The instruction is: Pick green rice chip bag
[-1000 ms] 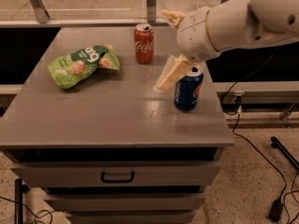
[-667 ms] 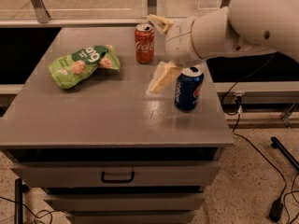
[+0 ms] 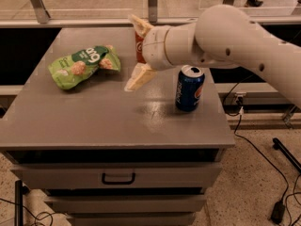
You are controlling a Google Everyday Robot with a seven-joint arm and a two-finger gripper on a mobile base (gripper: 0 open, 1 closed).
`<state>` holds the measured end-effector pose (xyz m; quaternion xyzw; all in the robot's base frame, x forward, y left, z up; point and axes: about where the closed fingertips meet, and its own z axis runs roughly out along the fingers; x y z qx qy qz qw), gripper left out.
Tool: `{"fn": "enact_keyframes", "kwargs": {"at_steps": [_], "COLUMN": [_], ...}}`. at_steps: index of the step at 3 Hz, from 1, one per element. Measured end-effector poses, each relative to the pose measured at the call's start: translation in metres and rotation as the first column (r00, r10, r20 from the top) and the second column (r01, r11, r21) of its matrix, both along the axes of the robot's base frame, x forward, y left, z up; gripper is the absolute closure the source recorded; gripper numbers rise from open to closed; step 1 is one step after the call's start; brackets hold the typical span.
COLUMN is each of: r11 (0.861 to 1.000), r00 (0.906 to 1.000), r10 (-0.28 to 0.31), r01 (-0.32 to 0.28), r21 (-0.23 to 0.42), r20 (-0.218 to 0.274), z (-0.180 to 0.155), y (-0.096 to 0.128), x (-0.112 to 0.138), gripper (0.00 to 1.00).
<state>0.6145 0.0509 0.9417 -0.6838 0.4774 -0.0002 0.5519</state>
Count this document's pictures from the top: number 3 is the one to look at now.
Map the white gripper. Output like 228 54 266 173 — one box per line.
124 14 173 91

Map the black stand leg right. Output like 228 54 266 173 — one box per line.
273 137 301 173

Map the blue Pepsi can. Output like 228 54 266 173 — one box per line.
175 65 205 112

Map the black power cable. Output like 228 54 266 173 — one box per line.
222 73 290 202

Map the black stand leg left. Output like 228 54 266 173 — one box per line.
14 180 29 226

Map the black stand leg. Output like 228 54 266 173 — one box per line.
14 180 29 226
273 137 301 173

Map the black floor cable left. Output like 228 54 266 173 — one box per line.
0 197 67 226

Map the black drawer handle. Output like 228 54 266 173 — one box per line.
101 172 135 186

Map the grey drawer cabinet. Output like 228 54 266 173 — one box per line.
0 27 234 226

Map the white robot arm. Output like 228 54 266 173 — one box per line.
125 5 301 107

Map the black power adapter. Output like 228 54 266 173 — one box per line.
271 201 285 224

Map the green rice chip bag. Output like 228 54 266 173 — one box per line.
48 45 120 90

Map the metal window railing frame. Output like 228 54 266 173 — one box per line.
0 0 300 24

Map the orange Coca-Cola can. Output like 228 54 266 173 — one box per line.
135 34 145 63

